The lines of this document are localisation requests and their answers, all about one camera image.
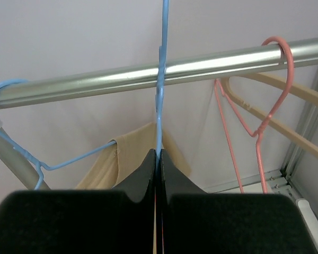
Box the light blue wire hanger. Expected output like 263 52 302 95
156 0 169 160
0 79 116 190

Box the pink wire hanger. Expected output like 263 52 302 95
214 35 295 194

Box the silver clothes rack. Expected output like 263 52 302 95
0 38 318 253

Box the beige t-shirt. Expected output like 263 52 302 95
74 122 191 189

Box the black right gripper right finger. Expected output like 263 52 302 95
161 151 317 253

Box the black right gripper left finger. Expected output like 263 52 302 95
0 150 155 253

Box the beige plastic hanger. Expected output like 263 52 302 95
218 72 318 164

